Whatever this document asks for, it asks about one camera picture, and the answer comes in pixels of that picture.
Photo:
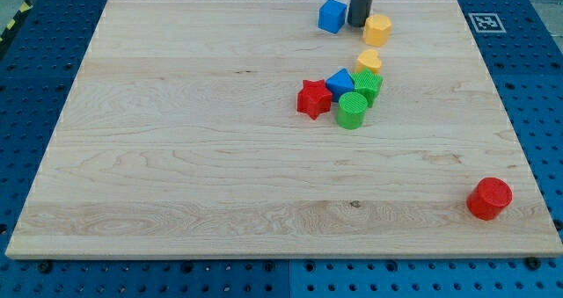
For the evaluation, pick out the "yellow black hazard tape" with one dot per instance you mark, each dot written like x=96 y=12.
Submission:
x=16 y=22

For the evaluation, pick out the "blue triangle block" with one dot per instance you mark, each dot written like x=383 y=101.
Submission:
x=339 y=83

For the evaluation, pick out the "light wooden board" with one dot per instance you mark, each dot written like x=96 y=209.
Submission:
x=180 y=139

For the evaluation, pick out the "green cylinder block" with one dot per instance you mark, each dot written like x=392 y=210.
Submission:
x=352 y=109

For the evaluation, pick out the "green star block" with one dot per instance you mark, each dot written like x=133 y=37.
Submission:
x=368 y=84

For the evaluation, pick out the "blue cube block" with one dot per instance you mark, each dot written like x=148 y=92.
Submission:
x=331 y=16

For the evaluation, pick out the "white fiducial marker tag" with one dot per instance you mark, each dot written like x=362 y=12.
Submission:
x=485 y=22

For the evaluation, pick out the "yellow hexagon block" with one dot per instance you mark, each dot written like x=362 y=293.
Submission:
x=377 y=30

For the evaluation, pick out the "red cylinder block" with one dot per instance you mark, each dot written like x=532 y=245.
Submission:
x=489 y=198

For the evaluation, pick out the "red star block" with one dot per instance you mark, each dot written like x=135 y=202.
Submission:
x=314 y=98

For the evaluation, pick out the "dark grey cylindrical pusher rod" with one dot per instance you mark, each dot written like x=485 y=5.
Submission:
x=358 y=12

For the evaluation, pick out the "yellow heart block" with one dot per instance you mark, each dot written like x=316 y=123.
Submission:
x=368 y=59

